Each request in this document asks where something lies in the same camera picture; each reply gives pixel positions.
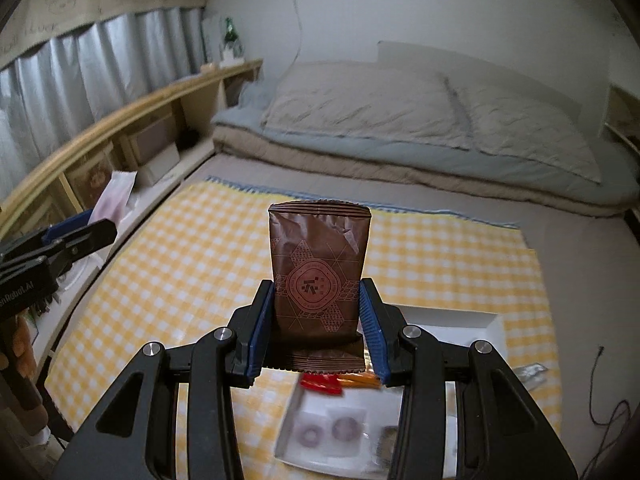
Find white recessed shelf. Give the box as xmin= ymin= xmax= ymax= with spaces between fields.
xmin=602 ymin=82 xmax=640 ymax=241

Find yellow checked mat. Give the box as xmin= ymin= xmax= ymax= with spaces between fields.
xmin=44 ymin=177 xmax=543 ymax=480

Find crumpled clear plastic wrapper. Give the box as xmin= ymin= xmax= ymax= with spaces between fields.
xmin=515 ymin=364 xmax=548 ymax=391

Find brown snack packet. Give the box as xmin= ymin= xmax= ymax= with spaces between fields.
xmin=262 ymin=200 xmax=373 ymax=375

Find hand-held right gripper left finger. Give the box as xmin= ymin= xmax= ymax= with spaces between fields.
xmin=55 ymin=278 xmax=275 ymax=480

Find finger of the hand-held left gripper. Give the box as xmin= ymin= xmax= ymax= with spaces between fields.
xmin=0 ymin=211 xmax=96 ymax=261
xmin=47 ymin=219 xmax=119 ymax=275

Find green glass bottle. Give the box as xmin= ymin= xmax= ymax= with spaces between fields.
xmin=222 ymin=16 xmax=242 ymax=58

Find white box on shelf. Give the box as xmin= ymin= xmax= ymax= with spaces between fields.
xmin=137 ymin=142 xmax=182 ymax=186

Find orange snack packet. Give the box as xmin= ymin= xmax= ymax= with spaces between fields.
xmin=337 ymin=367 xmax=383 ymax=391

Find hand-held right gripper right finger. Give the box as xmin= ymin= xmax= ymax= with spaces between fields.
xmin=359 ymin=277 xmax=576 ymax=480

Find black floor cable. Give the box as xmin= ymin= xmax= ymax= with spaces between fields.
xmin=587 ymin=345 xmax=633 ymax=461

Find grey blanket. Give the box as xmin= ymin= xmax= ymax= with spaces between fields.
xmin=212 ymin=82 xmax=636 ymax=206

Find white cardboard box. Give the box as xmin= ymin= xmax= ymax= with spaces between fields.
xmin=274 ymin=305 xmax=503 ymax=480

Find silver clear packet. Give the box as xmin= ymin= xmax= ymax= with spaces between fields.
xmin=372 ymin=422 xmax=401 ymax=466

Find grey curtain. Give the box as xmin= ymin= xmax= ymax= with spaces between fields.
xmin=0 ymin=7 xmax=206 ymax=206

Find person's left hand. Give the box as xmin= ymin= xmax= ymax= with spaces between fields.
xmin=0 ymin=312 xmax=35 ymax=368

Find white standing panel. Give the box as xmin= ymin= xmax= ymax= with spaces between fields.
xmin=200 ymin=14 xmax=223 ymax=68

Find brown cardboard box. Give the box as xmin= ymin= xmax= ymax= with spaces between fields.
xmin=127 ymin=115 xmax=178 ymax=166

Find framed dried flowers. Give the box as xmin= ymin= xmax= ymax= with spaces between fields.
xmin=67 ymin=147 xmax=118 ymax=211

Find red snack packet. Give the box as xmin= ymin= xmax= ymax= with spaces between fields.
xmin=299 ymin=374 xmax=346 ymax=395

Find long wooden shelf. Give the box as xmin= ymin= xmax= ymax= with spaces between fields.
xmin=0 ymin=57 xmax=263 ymax=271

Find white wall cable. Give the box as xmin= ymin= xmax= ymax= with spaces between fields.
xmin=285 ymin=0 xmax=307 ymax=63

